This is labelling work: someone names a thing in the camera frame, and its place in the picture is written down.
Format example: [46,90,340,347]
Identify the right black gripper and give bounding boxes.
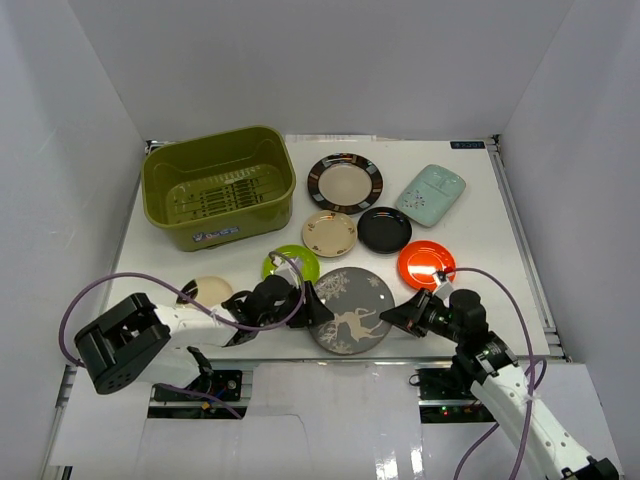
[380,288,464,345]

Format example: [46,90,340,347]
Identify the grey deer pattern plate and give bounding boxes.
[310,267,395,356]

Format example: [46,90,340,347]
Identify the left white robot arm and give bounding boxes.
[74,275,334,399]

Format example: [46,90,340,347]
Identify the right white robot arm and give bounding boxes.
[380,289,620,479]

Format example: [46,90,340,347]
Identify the olive green plastic bin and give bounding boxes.
[141,126,296,252]

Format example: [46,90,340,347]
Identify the lime green plate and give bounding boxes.
[262,244,320,284]

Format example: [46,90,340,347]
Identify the orange glossy plate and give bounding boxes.
[396,240,456,291]

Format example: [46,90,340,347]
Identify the small beige patterned plate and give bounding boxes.
[302,210,357,258]

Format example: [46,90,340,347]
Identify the black glossy plate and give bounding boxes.
[357,207,413,254]

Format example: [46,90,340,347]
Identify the cream plate with black mark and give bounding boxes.
[181,276,233,308]

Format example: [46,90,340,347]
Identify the light blue rectangular dish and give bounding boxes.
[395,164,466,228]

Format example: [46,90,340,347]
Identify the dark-rimmed beige centre plate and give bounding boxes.
[307,153,384,215]

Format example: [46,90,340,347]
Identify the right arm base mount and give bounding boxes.
[408,368,494,424]

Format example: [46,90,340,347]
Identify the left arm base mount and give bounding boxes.
[147,369,247,420]

